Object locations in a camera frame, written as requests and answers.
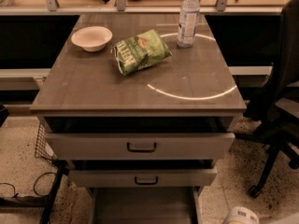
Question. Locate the white paper bowl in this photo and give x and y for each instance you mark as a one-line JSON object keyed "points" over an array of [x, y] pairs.
{"points": [[92, 39]]}

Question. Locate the grey drawer cabinet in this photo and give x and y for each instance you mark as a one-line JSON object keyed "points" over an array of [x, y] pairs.
{"points": [[192, 91]]}

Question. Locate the black wire basket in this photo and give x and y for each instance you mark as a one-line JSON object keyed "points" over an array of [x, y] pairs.
{"points": [[43, 150]]}

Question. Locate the grey bottom drawer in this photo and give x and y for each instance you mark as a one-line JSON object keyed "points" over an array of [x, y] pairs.
{"points": [[177, 205]]}

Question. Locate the clear plastic water bottle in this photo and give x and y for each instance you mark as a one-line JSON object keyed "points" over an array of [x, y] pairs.
{"points": [[188, 18]]}

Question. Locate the grey top drawer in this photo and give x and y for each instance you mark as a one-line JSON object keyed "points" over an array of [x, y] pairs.
{"points": [[139, 146]]}

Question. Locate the grey middle drawer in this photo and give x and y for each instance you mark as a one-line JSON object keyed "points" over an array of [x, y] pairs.
{"points": [[143, 178]]}

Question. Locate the black office chair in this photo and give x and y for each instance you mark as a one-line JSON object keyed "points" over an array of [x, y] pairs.
{"points": [[275, 104]]}

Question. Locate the black metal stand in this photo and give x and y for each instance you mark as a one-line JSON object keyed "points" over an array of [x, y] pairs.
{"points": [[45, 202]]}

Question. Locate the grey drawer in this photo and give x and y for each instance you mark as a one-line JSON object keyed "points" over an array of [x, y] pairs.
{"points": [[143, 178], [139, 146], [177, 205]]}

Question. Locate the green chip bag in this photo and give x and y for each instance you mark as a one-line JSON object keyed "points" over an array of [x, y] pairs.
{"points": [[140, 52]]}

